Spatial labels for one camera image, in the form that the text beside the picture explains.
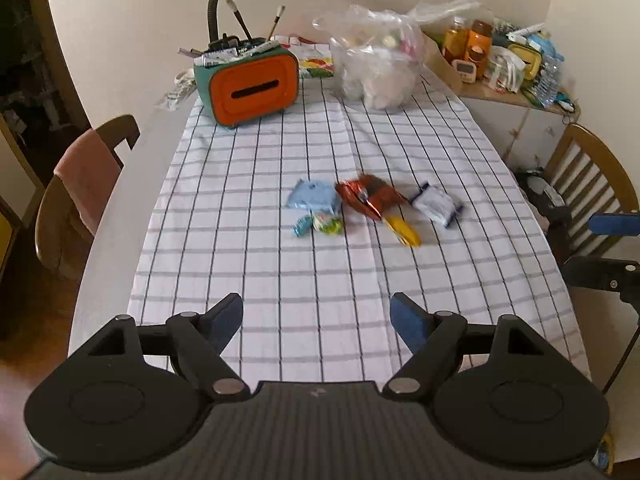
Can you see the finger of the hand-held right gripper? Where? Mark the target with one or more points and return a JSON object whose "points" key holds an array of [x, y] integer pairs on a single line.
{"points": [[595, 275], [612, 224]]}

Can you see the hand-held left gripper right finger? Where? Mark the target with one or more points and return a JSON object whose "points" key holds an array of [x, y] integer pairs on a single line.
{"points": [[407, 317]]}

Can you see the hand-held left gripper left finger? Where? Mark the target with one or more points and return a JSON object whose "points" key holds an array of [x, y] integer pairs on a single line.
{"points": [[227, 315]]}

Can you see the white blue snack packet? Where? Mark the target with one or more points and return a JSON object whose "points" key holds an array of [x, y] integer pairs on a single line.
{"points": [[435, 206]]}

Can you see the pale green snack packet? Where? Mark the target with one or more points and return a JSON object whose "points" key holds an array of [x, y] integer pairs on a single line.
{"points": [[326, 222]]}

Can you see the brown orange snack packet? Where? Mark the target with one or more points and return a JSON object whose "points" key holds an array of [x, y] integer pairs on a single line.
{"points": [[372, 195]]}

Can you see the light blue snack packet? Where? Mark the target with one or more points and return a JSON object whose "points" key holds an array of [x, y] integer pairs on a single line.
{"points": [[312, 196]]}

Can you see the black bag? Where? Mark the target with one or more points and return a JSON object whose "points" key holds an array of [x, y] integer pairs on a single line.
{"points": [[555, 220]]}

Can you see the slatted wooden chair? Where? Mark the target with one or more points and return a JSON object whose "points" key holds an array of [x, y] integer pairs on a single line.
{"points": [[600, 145]]}

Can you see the yellow snack packet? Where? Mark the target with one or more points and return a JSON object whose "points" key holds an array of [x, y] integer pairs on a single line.
{"points": [[404, 231]]}

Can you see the small teal candy packet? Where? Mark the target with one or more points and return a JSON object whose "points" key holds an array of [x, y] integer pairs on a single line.
{"points": [[300, 230]]}

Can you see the white cabinet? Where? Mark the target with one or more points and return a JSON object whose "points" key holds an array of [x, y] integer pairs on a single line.
{"points": [[525, 125]]}

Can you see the clear water bottle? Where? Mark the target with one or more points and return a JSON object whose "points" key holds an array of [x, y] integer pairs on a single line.
{"points": [[546, 80]]}

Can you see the yellow box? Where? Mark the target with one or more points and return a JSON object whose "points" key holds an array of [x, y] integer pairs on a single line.
{"points": [[527, 60]]}

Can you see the white crumpled bag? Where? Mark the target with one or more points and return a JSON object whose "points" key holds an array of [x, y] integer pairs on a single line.
{"points": [[505, 70]]}

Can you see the dark wooden chair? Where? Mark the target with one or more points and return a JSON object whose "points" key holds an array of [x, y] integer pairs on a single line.
{"points": [[55, 240]]}

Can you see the white checked tablecloth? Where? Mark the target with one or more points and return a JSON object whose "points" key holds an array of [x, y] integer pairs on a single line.
{"points": [[300, 135]]}

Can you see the white tube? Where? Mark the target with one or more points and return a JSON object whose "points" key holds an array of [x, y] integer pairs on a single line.
{"points": [[525, 31]]}

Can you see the white timer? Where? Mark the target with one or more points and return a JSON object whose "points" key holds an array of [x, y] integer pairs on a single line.
{"points": [[465, 71]]}

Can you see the orange teal tissue box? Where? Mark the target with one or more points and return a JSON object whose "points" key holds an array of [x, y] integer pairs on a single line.
{"points": [[250, 87]]}

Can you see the white wrapper strip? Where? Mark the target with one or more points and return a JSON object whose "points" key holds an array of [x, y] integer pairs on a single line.
{"points": [[175, 92]]}

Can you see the yellow liquid bottle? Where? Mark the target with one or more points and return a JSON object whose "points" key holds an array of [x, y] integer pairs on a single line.
{"points": [[454, 40]]}

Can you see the clear plastic bag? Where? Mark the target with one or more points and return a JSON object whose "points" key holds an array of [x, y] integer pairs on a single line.
{"points": [[380, 70]]}

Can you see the white printed packet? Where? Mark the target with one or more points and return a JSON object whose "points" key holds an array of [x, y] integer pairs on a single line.
{"points": [[315, 60]]}

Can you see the paintbrush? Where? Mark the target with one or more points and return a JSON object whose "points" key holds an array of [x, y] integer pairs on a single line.
{"points": [[277, 21], [239, 17]]}

